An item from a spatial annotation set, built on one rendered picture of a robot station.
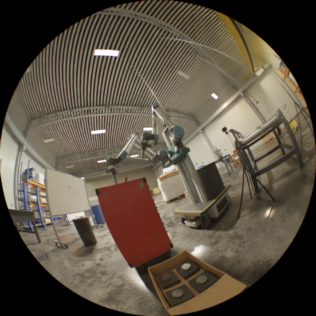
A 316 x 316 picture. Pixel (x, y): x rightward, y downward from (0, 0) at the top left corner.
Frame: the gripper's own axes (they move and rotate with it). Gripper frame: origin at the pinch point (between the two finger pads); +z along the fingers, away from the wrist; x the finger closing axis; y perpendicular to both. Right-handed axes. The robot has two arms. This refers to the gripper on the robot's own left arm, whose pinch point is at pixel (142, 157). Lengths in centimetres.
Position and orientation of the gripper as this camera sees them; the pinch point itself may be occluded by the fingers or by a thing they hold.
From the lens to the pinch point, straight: 116.9
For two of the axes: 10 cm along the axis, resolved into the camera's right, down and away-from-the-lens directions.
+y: -9.6, -1.4, -2.2
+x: 2.6, -2.8, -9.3
